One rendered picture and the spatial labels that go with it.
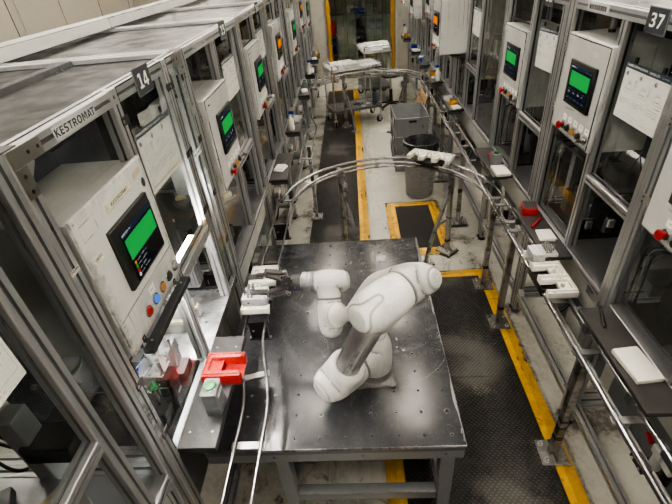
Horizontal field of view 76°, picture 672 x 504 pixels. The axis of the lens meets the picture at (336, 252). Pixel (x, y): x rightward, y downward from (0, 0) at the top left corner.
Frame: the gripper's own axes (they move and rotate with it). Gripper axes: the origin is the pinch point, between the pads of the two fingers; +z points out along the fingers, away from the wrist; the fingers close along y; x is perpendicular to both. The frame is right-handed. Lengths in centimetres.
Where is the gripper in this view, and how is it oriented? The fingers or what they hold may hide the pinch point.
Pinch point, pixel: (256, 284)
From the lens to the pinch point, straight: 194.6
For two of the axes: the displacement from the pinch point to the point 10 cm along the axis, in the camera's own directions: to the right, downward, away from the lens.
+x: -0.2, 5.7, -8.2
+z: -10.0, 0.6, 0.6
